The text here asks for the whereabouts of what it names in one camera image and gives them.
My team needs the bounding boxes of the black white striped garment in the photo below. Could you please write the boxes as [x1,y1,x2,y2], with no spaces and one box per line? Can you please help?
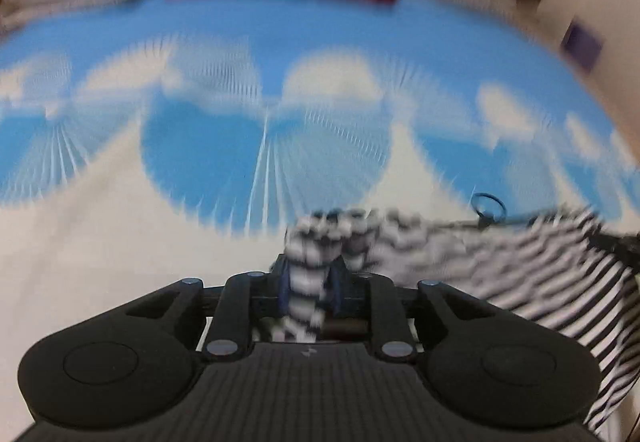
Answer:
[269,208,639,433]

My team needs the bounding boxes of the blue white floral bedsheet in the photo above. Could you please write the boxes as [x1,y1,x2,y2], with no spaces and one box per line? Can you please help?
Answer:
[1,0,639,440]

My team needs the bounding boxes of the purple square on wall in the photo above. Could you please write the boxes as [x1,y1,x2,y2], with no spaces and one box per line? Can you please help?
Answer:
[561,20,603,72]

